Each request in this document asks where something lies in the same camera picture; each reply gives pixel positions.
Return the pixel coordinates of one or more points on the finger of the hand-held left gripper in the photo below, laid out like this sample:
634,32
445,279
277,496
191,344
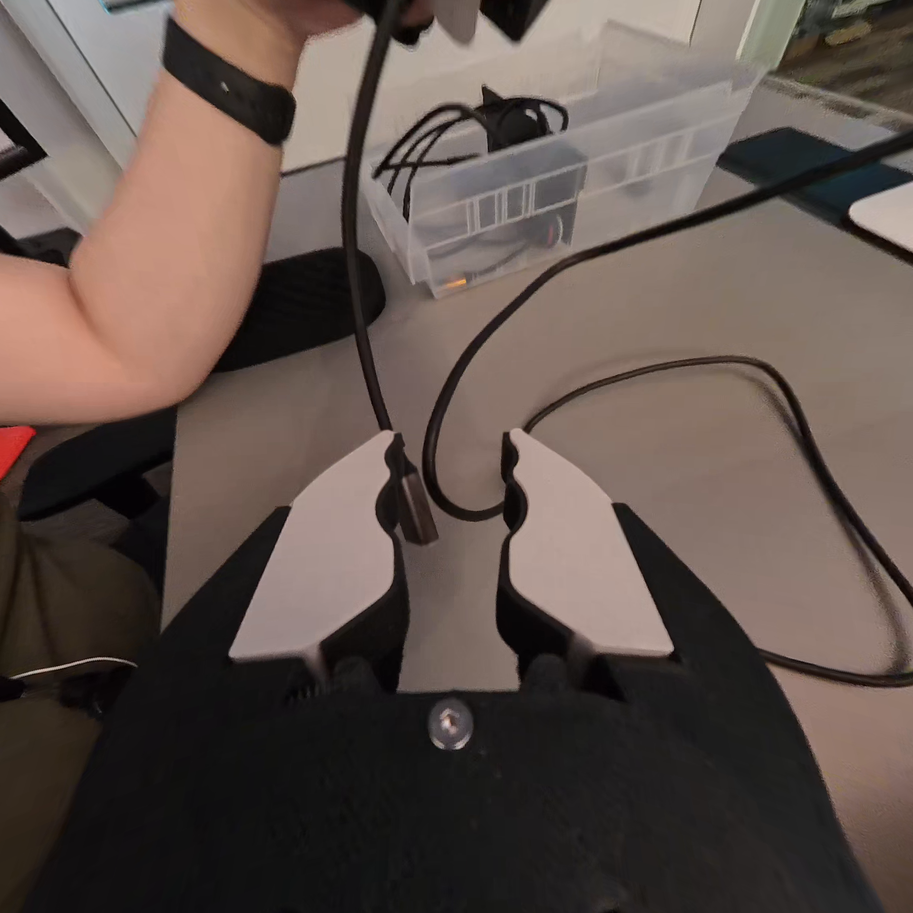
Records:
454,17

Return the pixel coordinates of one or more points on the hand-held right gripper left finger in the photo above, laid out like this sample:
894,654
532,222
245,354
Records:
321,571

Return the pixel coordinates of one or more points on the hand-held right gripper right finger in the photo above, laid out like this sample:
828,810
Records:
585,571

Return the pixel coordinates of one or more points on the clear plastic bin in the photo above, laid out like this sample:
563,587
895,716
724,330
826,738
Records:
642,157

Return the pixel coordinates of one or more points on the person's left forearm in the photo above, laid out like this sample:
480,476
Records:
129,300

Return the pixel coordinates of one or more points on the person's left hand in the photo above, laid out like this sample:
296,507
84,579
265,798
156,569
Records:
271,14

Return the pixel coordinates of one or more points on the black wristband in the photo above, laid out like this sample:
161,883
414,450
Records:
228,86

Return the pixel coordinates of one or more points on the black chair base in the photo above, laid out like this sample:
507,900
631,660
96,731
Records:
93,464

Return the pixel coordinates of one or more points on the black quilted cushion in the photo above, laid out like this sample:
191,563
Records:
307,307

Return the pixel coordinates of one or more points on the orange floor cone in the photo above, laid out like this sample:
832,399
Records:
14,450

